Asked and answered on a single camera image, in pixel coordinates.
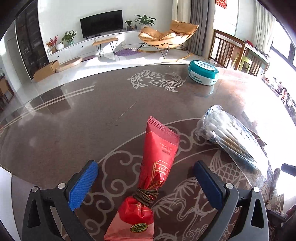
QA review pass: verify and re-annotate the red flower plant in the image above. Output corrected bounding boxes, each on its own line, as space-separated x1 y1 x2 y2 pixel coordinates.
46 35 59 54

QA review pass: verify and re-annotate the covered floor air conditioner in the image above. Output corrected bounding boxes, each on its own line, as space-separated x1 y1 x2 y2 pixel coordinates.
172 0 191 24

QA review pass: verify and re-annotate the round wooden board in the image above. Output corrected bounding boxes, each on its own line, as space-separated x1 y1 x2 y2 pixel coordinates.
55 57 82 72

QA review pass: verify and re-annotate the green potted plant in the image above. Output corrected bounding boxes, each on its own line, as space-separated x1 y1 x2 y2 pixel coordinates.
60 30 77 45

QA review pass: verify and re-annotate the wooden dining chair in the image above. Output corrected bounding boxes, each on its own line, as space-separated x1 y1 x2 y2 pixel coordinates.
210 29 246 70

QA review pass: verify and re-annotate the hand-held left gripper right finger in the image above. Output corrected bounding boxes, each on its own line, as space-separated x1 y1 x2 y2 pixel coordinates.
193 160 270 241

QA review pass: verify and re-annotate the dark glass display cabinet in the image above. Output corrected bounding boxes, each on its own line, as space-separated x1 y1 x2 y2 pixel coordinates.
15 0 50 80

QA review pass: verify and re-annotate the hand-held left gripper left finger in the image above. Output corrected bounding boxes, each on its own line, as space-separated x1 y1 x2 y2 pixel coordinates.
22 160 99 241

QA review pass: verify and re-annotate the green stool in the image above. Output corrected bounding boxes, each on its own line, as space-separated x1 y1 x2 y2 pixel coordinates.
236 54 251 71

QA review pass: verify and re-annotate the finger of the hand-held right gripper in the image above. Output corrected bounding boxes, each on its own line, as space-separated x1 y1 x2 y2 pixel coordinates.
281 163 296 176

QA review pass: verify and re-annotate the brown cardboard box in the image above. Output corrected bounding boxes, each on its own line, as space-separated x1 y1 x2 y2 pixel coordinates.
33 60 60 82

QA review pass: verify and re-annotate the white television cabinet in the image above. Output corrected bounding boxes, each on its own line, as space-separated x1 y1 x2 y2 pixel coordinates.
47 30 144 63

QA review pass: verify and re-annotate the red foil packet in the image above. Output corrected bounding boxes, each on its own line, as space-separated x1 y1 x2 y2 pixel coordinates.
104 116 180 241

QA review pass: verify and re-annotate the wooden bench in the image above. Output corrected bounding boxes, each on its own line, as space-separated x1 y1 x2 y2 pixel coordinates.
92 37 119 57

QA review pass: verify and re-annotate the teal round jar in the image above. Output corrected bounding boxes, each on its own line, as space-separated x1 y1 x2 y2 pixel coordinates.
187 60 220 86

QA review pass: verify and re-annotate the grey curtain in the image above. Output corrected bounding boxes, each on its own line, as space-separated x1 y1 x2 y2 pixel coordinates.
187 0 215 56

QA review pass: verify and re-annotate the orange lounge chair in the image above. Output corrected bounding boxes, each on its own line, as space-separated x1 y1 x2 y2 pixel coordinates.
136 20 199 62

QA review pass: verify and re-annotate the purple floor mat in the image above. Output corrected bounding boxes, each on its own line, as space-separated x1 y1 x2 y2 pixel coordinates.
115 48 139 57

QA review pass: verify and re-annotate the large leafy potted plant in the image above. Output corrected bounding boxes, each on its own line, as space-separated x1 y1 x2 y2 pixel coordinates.
135 14 156 29

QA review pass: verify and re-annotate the bag of cotton swabs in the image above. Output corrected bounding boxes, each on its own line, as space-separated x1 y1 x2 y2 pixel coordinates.
194 105 270 183

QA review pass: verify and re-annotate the black television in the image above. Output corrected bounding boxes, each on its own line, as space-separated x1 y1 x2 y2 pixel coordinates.
80 10 124 39

